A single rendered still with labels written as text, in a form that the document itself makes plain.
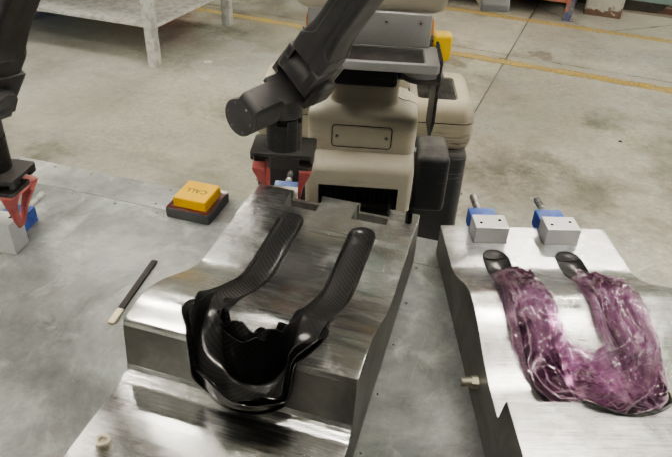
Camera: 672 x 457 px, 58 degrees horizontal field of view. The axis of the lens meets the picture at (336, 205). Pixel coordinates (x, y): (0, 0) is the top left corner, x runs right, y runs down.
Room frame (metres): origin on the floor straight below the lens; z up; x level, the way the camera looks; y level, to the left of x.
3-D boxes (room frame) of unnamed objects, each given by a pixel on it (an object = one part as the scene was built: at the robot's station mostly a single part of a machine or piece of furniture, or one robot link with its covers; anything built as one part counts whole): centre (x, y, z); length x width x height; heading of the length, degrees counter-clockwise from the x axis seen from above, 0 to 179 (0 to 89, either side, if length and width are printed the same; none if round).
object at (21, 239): (0.80, 0.51, 0.83); 0.13 x 0.05 x 0.05; 174
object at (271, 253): (0.57, 0.05, 0.92); 0.35 x 0.16 x 0.09; 165
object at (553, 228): (0.82, -0.34, 0.86); 0.13 x 0.05 x 0.05; 2
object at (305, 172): (0.88, 0.08, 0.88); 0.07 x 0.07 x 0.09; 88
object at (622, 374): (0.55, -0.30, 0.90); 0.26 x 0.18 x 0.08; 2
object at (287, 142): (0.88, 0.09, 0.95); 0.10 x 0.07 x 0.07; 88
